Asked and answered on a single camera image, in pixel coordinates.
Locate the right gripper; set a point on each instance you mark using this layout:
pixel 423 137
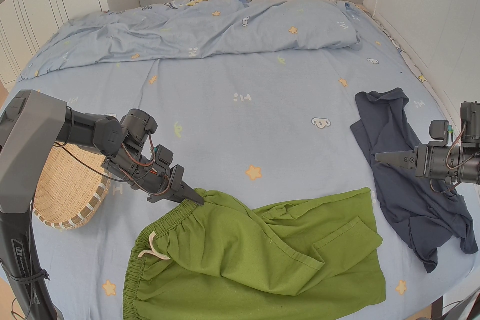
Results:
pixel 438 161

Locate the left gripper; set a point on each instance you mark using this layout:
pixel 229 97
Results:
pixel 150 183

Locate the green shorts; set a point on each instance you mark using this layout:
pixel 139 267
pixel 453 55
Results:
pixel 243 254

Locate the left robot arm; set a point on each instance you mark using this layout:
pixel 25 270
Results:
pixel 33 123

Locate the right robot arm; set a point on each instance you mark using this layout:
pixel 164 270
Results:
pixel 472 168

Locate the dark blue garment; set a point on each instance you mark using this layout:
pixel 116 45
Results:
pixel 405 198

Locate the round woven basket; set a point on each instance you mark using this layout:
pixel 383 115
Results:
pixel 67 191

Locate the pale blue quilt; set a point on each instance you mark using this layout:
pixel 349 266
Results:
pixel 187 33

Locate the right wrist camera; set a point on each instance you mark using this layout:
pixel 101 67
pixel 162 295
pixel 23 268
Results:
pixel 438 131

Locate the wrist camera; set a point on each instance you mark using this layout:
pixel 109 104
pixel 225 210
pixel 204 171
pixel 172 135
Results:
pixel 164 155
pixel 438 131

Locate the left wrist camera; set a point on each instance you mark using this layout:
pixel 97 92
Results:
pixel 164 155

